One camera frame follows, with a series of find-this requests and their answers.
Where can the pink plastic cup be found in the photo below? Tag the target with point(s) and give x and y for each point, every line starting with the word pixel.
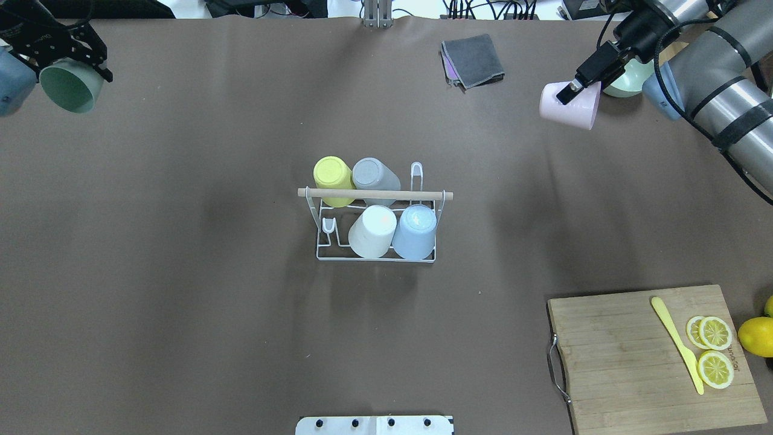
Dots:
pixel 580 112

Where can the green plastic cup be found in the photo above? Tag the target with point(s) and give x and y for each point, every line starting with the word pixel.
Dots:
pixel 72 85

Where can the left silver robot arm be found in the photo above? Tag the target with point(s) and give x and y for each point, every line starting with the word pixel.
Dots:
pixel 20 75

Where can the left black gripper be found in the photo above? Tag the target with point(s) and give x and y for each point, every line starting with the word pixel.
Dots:
pixel 42 43

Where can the grey folded cloth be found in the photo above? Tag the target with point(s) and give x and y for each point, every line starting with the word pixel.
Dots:
pixel 470 62

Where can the green ceramic bowl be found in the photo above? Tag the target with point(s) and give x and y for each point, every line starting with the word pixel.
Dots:
pixel 630 83

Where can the bamboo cutting board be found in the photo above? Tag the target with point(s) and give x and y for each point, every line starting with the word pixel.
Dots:
pixel 624 375

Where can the white cup holder rack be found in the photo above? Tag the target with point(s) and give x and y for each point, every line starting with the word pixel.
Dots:
pixel 334 211

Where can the light blue plastic cup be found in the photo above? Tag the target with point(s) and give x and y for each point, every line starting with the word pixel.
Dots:
pixel 414 237

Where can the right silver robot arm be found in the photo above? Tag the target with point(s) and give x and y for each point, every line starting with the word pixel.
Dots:
pixel 699 50

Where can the lemon slice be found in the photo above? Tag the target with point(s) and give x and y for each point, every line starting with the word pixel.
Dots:
pixel 692 330
pixel 715 369
pixel 715 333

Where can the yellow plastic knife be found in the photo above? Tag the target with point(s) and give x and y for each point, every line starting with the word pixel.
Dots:
pixel 687 355

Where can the aluminium frame post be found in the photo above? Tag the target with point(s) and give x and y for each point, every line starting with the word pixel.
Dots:
pixel 377 13

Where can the yellow plastic cup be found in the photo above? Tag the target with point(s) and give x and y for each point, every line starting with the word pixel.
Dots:
pixel 330 172

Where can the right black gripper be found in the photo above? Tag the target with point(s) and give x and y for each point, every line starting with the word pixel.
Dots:
pixel 641 30

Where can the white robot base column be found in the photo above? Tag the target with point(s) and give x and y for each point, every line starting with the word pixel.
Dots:
pixel 389 424

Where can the grey plastic cup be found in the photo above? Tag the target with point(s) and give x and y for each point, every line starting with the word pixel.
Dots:
pixel 371 174

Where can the cream plastic cup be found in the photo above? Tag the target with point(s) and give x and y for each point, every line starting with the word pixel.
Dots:
pixel 371 235

